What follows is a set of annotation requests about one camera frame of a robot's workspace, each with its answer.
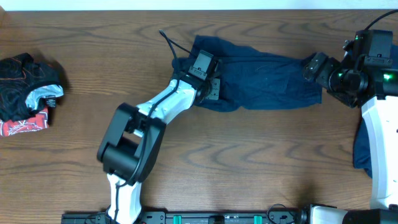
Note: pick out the navy blue garment pile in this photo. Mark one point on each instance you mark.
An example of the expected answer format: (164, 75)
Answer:
(361, 150)

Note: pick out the black patterned folded garment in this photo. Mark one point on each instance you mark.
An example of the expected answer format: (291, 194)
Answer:
(27, 87)

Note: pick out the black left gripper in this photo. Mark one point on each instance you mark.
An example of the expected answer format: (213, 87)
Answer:
(213, 89)

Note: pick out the red patterned folded garment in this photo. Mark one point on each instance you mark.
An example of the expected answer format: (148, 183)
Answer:
(36, 123)

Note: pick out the navy blue shorts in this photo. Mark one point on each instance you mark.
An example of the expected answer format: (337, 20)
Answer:
(254, 80)

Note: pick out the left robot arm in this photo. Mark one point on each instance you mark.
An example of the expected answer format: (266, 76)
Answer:
(131, 143)

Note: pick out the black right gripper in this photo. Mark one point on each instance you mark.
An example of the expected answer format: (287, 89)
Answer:
(329, 64)

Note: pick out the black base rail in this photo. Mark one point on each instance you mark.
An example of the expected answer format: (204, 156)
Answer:
(273, 216)

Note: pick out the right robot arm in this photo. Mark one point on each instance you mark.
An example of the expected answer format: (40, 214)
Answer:
(365, 79)

